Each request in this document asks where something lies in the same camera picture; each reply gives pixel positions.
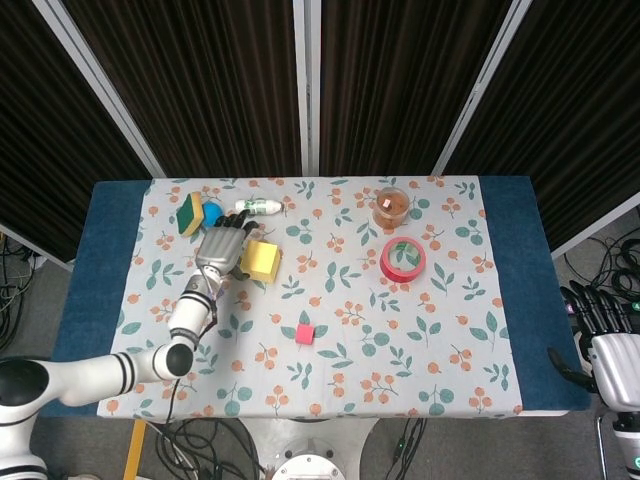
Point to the grey metal stand leg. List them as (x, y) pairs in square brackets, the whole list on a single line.
[(601, 445)]

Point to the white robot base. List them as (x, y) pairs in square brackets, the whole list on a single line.
[(315, 465)]

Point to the yellow foam block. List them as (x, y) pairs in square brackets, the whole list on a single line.
[(260, 260)]

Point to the yellow green sponge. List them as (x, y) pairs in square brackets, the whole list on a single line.
[(190, 215)]

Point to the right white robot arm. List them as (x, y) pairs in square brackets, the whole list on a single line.
[(627, 445)]

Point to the red tape roll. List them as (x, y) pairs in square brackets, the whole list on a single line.
[(395, 272)]

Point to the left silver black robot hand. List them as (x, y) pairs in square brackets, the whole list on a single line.
[(222, 247)]

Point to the blue ball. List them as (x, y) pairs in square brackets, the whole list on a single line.
[(212, 212)]

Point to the blue table cover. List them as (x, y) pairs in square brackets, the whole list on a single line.
[(520, 250)]

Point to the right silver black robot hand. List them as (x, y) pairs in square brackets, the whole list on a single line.
[(617, 365)]

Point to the small pink foam cube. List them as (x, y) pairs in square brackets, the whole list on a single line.
[(305, 335)]

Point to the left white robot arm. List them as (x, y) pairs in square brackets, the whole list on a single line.
[(187, 312)]

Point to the floral print tablecloth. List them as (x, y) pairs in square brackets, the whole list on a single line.
[(375, 350)]

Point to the dark folding screen panel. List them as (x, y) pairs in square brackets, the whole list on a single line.
[(400, 90), (575, 125), (50, 125), (200, 90)]

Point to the white bottle with green label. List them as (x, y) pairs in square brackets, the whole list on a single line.
[(257, 207)]

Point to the clear jar of rubber bands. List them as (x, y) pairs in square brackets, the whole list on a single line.
[(391, 207)]

